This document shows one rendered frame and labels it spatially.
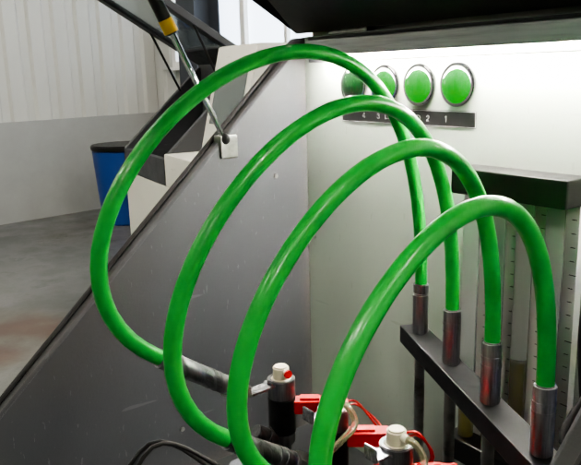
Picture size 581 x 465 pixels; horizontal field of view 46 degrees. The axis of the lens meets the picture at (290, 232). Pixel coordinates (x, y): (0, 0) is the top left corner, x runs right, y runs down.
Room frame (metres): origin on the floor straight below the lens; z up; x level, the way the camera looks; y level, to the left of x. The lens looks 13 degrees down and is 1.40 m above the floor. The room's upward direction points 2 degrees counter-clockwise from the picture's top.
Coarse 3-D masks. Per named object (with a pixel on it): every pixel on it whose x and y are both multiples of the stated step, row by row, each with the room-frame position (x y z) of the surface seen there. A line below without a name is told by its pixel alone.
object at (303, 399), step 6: (300, 396) 0.64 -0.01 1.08; (306, 396) 0.63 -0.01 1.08; (312, 396) 0.63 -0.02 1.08; (318, 396) 0.63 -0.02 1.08; (294, 402) 0.63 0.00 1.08; (300, 402) 0.63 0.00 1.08; (306, 402) 0.63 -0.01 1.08; (312, 402) 0.63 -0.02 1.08; (318, 402) 0.63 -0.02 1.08; (348, 402) 0.63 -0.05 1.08; (294, 408) 0.63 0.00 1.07; (300, 408) 0.63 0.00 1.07; (312, 408) 0.63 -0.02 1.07
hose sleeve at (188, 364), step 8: (184, 360) 0.57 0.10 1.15; (192, 360) 0.58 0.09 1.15; (160, 368) 0.56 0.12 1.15; (184, 368) 0.56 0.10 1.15; (192, 368) 0.57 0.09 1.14; (200, 368) 0.58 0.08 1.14; (208, 368) 0.58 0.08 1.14; (184, 376) 0.57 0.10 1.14; (192, 376) 0.57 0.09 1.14; (200, 376) 0.57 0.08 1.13; (208, 376) 0.58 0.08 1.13; (216, 376) 0.58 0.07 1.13; (224, 376) 0.59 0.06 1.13; (200, 384) 0.58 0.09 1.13; (208, 384) 0.58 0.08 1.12; (216, 384) 0.58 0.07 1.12; (224, 384) 0.59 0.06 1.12; (224, 392) 0.59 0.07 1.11
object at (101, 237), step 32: (256, 64) 0.62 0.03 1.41; (352, 64) 0.68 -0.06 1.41; (192, 96) 0.58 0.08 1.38; (384, 96) 0.71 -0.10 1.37; (160, 128) 0.56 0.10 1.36; (128, 160) 0.55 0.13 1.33; (416, 160) 0.74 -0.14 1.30; (416, 192) 0.74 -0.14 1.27; (96, 224) 0.53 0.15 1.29; (416, 224) 0.75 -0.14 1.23; (96, 256) 0.53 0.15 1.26; (96, 288) 0.53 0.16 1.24; (416, 288) 0.75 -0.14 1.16; (160, 352) 0.56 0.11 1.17
